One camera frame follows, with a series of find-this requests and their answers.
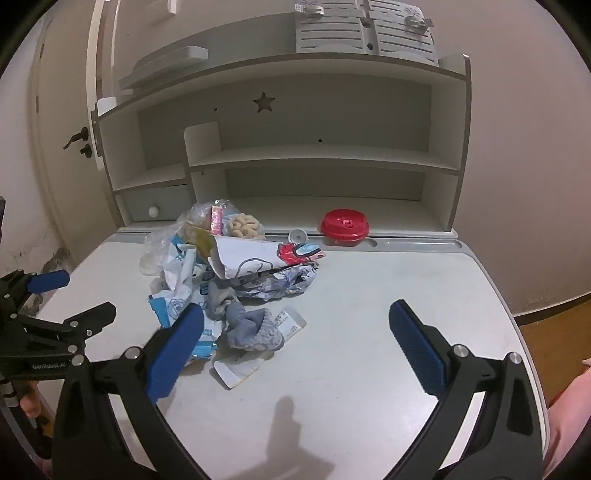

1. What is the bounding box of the white cartoon print paper bag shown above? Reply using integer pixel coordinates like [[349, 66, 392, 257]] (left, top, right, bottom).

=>
[[208, 235, 289, 280]]

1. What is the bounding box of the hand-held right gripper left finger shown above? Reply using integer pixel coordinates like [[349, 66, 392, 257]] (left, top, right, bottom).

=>
[[53, 302, 218, 480]]

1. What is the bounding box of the crumpled white and blue wrapper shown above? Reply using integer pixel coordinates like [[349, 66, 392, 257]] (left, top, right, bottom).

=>
[[238, 262, 320, 302]]

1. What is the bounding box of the red plastic cup lid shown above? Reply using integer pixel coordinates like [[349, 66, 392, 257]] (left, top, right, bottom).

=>
[[321, 209, 371, 246]]

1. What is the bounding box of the white desk shelf unit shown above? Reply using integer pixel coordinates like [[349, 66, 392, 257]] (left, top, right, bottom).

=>
[[95, 53, 472, 238]]

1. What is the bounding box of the white paper label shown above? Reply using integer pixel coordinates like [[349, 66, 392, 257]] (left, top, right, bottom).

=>
[[272, 308, 308, 342]]

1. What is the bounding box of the torn white wrapper piece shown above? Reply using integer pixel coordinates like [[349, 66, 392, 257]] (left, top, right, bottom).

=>
[[212, 353, 265, 390]]

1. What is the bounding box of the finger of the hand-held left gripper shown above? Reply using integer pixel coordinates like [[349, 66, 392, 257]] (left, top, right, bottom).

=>
[[0, 270, 71, 317], [21, 302, 117, 356]]

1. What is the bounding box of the white flat board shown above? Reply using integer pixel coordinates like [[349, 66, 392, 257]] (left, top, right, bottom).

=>
[[119, 46, 209, 90]]

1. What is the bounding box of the beige knobbly toy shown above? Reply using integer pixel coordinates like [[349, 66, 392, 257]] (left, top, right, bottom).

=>
[[225, 213, 266, 240]]

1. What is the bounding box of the white door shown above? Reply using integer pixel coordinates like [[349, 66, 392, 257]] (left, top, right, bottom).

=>
[[25, 14, 118, 264]]

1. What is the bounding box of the red and blue wrapper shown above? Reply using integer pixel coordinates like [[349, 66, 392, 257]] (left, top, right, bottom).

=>
[[277, 242, 326, 266]]

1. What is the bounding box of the grey drawer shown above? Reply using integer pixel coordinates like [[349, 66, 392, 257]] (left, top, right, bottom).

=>
[[124, 185, 195, 223]]

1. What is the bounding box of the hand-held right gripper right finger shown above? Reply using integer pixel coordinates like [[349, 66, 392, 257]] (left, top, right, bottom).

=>
[[388, 299, 543, 480]]

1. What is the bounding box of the dark door handle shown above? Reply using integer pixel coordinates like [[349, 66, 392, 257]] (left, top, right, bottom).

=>
[[63, 127, 93, 158]]

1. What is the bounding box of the grey knitted cloth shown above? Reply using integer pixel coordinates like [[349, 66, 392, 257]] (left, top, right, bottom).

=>
[[208, 279, 286, 354]]

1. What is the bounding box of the clear plastic bag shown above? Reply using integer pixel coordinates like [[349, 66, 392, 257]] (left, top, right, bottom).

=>
[[140, 199, 266, 278]]

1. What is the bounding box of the person's leg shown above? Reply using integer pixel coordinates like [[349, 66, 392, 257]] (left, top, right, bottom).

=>
[[544, 357, 591, 480]]

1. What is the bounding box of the blue and white plastic wrapper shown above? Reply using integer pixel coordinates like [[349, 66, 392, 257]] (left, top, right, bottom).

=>
[[157, 233, 214, 296], [148, 284, 225, 365]]

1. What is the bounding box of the person's left hand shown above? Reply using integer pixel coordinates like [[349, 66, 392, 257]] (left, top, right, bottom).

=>
[[18, 381, 52, 474]]

